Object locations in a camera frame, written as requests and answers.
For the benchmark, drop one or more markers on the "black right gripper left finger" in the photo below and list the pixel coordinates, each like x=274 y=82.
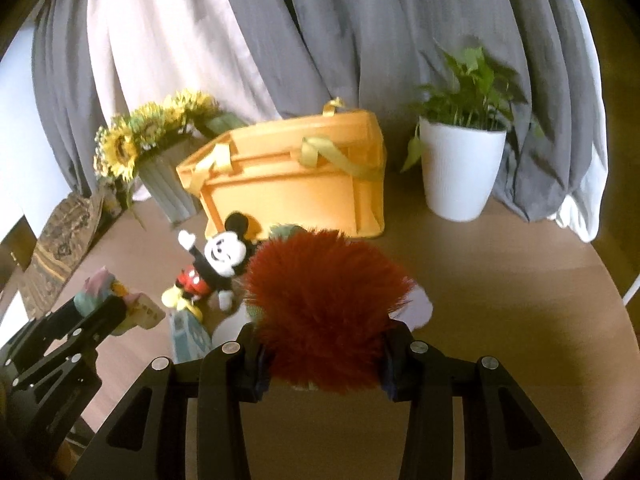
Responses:
x=145 y=436

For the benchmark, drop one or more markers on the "Mickey Mouse plush toy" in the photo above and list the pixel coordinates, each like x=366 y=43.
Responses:
x=224 y=257

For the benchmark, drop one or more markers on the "green dinosaur soft toy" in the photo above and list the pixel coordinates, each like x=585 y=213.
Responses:
x=284 y=231

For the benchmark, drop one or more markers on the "red fluffy plush toy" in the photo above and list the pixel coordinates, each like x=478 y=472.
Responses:
x=321 y=303

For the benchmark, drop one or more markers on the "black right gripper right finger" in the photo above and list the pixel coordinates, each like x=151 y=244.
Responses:
x=504 y=435

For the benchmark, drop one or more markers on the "white sheer curtain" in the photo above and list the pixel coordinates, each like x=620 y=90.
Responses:
x=146 y=50

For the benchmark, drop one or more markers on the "sunflower bouquet in grey vase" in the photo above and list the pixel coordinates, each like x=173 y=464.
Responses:
x=141 y=150

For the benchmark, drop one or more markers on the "white floor lamp pole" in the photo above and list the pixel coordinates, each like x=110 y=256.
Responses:
x=631 y=291

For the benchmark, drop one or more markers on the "brown patterned woven mat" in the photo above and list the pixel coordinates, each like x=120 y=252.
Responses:
x=63 y=243

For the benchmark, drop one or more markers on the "light blue patterned box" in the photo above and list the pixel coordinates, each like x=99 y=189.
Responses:
x=189 y=339

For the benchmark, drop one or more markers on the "white pot green plant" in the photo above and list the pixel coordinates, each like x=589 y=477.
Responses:
x=461 y=132

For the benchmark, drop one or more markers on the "orange plastic storage box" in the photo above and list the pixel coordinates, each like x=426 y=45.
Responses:
x=321 y=172

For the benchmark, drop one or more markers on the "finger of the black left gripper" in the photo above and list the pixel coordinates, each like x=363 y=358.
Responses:
x=87 y=315

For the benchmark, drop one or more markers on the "grey curtain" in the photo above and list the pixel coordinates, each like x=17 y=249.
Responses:
x=375 y=54

